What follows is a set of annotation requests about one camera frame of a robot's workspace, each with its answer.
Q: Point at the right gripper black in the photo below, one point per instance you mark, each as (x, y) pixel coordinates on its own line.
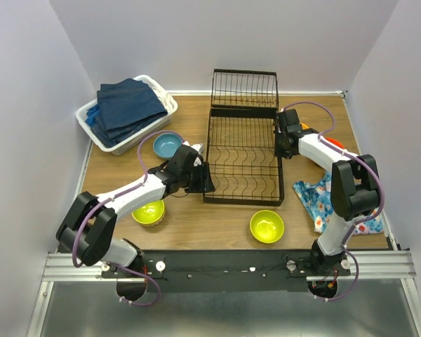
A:
(279, 153)

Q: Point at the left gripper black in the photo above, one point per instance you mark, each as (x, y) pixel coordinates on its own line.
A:
(205, 184)

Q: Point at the black wire dish rack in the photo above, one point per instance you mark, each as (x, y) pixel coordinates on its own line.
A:
(241, 138)

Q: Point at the blue ceramic bowl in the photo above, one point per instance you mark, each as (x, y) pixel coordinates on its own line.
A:
(166, 144)

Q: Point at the lime bowl ribbed white outside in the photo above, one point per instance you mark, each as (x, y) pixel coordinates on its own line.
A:
(150, 214)

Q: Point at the lime green plain bowl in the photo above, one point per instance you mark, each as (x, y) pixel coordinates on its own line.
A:
(267, 226)

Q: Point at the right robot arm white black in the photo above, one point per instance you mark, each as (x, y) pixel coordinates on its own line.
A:
(356, 194)

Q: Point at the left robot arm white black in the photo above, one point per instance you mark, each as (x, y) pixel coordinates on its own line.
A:
(87, 229)

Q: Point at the yellow orange bowl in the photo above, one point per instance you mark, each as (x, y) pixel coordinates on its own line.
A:
(304, 125)

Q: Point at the red orange bowl stack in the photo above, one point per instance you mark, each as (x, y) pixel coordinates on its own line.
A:
(335, 142)

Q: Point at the blue floral cloth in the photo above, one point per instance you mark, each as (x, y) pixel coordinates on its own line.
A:
(316, 200)

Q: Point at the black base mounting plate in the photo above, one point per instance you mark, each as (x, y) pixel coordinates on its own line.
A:
(234, 270)

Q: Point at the white plastic basket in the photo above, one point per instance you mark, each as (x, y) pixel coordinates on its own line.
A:
(164, 96)

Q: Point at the folded dark blue towels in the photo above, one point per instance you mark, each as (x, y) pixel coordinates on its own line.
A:
(122, 110)

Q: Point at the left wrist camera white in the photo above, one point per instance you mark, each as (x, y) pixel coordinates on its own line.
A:
(199, 147)

